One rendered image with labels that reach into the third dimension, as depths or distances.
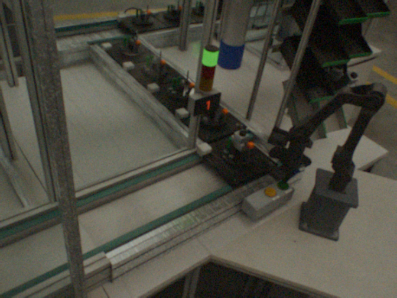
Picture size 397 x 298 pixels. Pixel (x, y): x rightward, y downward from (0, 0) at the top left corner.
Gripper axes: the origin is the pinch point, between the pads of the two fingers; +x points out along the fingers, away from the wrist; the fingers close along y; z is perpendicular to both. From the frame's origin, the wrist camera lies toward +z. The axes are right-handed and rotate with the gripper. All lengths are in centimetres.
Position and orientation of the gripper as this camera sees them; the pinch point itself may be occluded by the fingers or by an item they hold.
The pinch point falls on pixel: (286, 176)
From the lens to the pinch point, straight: 147.4
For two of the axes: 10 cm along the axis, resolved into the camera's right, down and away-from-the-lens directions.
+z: -6.0, -5.7, 5.7
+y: -7.9, 3.2, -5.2
